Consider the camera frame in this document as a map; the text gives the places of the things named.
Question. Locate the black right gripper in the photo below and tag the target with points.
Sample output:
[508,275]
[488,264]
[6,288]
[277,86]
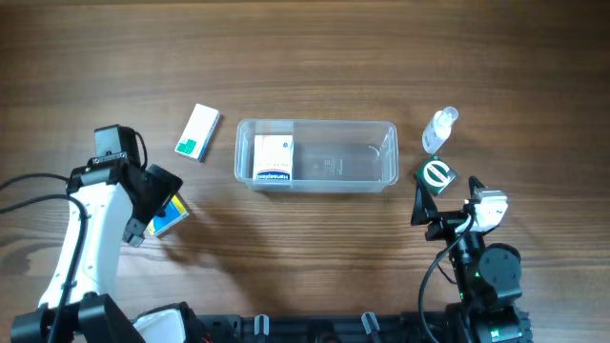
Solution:
[448,224]

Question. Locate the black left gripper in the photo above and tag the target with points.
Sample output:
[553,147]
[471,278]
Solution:
[155,199]

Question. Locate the blue yellow cough drops bag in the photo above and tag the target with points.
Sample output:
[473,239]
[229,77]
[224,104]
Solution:
[173,213]

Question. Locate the clear plastic container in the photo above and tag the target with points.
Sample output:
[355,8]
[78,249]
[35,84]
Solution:
[332,156]

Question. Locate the white Hansaplast plaster box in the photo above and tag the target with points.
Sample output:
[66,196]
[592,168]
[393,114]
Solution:
[273,157]

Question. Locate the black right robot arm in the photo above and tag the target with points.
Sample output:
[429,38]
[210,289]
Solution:
[487,276]

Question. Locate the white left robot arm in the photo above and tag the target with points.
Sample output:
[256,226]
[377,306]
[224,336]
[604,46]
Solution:
[113,198]

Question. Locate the green round-label box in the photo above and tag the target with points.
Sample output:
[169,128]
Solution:
[435,174]

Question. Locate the white green medicine box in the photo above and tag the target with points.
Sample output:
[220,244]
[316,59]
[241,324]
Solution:
[198,133]

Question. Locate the small clear plastic bottle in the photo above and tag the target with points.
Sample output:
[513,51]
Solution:
[439,129]

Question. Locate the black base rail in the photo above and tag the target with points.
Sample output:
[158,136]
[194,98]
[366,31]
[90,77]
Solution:
[178,323]

